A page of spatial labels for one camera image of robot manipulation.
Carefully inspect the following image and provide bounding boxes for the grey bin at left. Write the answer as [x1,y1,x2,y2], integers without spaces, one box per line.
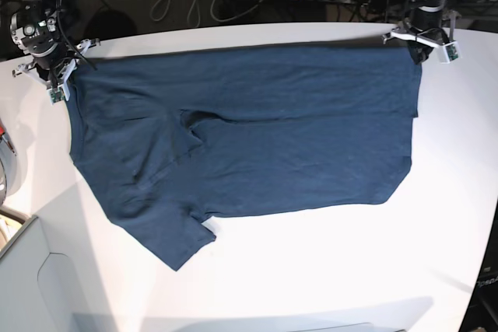
[0,213,79,332]

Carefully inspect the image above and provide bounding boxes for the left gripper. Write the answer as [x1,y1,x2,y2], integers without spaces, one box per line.
[382,0,460,65]

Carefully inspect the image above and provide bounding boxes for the dark blue T-shirt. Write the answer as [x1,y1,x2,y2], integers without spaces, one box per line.
[67,45,423,270]

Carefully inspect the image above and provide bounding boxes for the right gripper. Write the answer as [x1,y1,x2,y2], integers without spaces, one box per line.
[9,11,100,103]

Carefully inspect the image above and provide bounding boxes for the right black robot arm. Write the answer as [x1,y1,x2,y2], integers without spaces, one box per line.
[9,0,100,103]

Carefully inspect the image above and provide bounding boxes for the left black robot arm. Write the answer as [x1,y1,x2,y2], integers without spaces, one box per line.
[382,0,460,65]

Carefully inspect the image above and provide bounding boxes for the red and white device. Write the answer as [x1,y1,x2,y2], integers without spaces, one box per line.
[1,123,18,205]

